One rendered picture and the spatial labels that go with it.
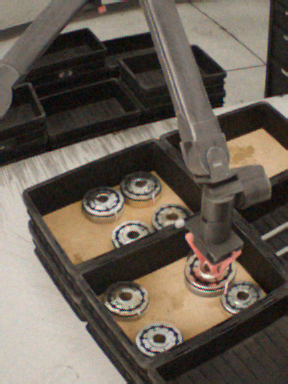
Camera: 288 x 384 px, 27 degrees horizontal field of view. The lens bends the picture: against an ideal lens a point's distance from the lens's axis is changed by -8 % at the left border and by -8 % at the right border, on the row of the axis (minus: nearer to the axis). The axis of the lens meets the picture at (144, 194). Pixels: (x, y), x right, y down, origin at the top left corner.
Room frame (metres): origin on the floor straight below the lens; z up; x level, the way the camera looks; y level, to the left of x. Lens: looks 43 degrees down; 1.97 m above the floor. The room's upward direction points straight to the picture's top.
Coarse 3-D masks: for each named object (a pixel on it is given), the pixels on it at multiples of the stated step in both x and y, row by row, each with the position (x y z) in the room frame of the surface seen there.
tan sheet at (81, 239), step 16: (64, 208) 1.15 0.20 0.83; (80, 208) 1.15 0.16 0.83; (128, 208) 1.15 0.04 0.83; (144, 208) 1.15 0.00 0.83; (48, 224) 1.10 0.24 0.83; (64, 224) 1.10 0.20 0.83; (80, 224) 1.10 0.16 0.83; (96, 224) 1.10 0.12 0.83; (112, 224) 1.10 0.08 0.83; (64, 240) 1.04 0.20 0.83; (80, 240) 1.04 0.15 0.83; (96, 240) 1.04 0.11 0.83; (80, 256) 0.99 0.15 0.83
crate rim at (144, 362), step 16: (240, 224) 1.00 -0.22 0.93; (160, 240) 0.95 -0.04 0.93; (256, 240) 0.94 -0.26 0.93; (112, 256) 0.91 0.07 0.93; (80, 272) 0.86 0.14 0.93; (80, 288) 0.82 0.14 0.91; (96, 304) 0.77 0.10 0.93; (256, 304) 0.75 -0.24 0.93; (112, 320) 0.72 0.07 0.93; (224, 320) 0.72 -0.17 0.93; (128, 352) 0.65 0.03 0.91; (144, 368) 0.61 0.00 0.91
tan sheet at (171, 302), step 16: (160, 272) 0.94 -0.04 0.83; (176, 272) 0.94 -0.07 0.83; (240, 272) 0.93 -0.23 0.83; (160, 288) 0.89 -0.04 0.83; (176, 288) 0.89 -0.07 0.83; (160, 304) 0.84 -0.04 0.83; (176, 304) 0.84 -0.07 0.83; (192, 304) 0.84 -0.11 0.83; (208, 304) 0.84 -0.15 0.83; (144, 320) 0.79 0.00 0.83; (160, 320) 0.79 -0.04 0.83; (176, 320) 0.79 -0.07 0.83; (192, 320) 0.79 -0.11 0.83; (208, 320) 0.79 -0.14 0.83; (128, 336) 0.75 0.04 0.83; (192, 336) 0.74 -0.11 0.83
